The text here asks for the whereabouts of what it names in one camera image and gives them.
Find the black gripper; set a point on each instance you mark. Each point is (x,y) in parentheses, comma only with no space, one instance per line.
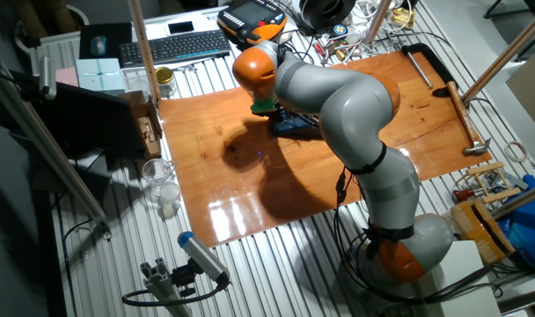
(269,116)

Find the blue ribboned casing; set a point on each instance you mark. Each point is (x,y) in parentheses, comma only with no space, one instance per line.
(294,127)

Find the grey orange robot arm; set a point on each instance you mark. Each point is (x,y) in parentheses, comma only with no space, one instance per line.
(351,110)

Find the brown cardboard box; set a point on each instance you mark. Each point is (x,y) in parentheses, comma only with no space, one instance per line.
(151,132)

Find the light blue gift box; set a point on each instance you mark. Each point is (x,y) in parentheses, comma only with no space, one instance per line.
(100,75)

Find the pink box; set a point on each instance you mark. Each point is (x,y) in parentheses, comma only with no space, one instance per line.
(67,77)

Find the white box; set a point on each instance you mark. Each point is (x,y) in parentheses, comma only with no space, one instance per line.
(465,260)

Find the glossy wooden board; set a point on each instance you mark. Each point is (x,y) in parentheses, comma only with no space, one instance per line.
(188,132)

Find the white oval device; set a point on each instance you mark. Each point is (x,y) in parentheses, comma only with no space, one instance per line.
(288,31)

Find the small brass fitting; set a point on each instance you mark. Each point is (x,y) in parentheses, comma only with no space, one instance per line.
(341,54)

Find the orange black teach pendant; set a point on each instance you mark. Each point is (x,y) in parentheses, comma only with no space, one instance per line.
(250,17)

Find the glass jar gold lid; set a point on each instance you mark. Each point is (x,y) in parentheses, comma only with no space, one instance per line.
(165,83)

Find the black filament spool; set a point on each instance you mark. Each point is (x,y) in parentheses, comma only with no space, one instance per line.
(311,15)

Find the round blue white badge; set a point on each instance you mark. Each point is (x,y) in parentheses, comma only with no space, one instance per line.
(340,30)

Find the black computer keyboard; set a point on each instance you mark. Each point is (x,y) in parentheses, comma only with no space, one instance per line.
(175,48)

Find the small clear plastic cup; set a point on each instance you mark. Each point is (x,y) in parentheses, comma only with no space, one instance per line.
(170,196)

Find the clear glass beaker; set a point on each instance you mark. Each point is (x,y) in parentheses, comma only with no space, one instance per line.
(155,174)

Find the clear plastic container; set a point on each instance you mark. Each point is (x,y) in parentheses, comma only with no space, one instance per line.
(135,81)

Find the brass metal object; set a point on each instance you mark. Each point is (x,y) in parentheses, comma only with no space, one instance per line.
(401,17)

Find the black mouse pad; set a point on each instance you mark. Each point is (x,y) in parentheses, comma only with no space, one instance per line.
(118,35)

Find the black clamp silver rod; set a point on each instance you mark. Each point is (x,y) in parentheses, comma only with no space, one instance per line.
(441,92)

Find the grey computer mouse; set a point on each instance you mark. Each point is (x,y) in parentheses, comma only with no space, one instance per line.
(98,45)

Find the black flat panel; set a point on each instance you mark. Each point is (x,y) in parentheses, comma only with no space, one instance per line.
(82,119)

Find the long aluminium beam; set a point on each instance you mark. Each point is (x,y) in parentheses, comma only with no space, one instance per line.
(52,152)

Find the small wooden rack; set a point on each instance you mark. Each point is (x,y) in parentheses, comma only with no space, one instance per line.
(485,167)

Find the white tape roll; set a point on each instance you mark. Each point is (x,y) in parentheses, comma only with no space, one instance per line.
(516,144)

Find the beige cardboard sheet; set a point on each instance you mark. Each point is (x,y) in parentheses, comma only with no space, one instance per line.
(533,88)

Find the blue plastic bag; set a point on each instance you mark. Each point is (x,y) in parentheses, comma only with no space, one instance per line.
(529,224)

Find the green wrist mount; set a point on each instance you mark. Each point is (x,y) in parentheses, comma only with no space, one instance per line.
(264,106)

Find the wooden frame pole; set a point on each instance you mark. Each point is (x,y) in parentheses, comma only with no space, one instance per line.
(514,46)
(377,19)
(144,48)
(522,199)

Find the silver camera blue tip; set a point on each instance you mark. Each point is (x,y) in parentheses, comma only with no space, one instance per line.
(201,255)

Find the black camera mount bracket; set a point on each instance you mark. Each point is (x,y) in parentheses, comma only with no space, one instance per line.
(184,277)

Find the aluminium profile post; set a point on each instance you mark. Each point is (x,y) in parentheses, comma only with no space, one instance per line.
(159,282)

